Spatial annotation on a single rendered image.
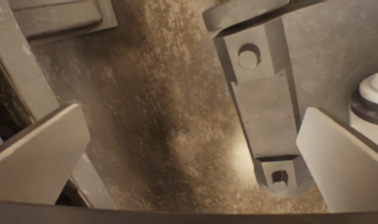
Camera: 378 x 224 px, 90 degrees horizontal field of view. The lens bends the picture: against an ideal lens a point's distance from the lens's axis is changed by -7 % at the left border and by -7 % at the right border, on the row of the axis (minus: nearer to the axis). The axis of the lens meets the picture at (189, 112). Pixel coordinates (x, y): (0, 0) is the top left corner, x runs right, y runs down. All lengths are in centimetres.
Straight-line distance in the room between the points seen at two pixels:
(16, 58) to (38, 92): 7
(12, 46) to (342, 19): 60
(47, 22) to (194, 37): 42
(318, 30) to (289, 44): 6
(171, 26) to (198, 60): 14
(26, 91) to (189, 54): 47
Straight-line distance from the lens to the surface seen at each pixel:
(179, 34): 71
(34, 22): 65
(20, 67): 46
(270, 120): 54
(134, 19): 78
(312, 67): 51
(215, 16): 47
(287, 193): 71
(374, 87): 42
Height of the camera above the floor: 64
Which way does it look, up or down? 52 degrees down
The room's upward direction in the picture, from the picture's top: 147 degrees counter-clockwise
